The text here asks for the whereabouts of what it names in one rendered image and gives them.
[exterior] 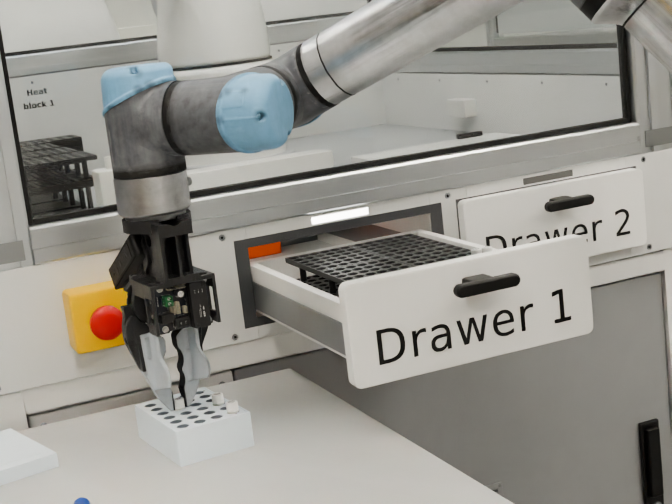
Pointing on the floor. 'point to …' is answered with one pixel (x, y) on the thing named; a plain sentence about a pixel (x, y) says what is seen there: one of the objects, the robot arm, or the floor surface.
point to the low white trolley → (249, 458)
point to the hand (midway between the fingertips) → (175, 395)
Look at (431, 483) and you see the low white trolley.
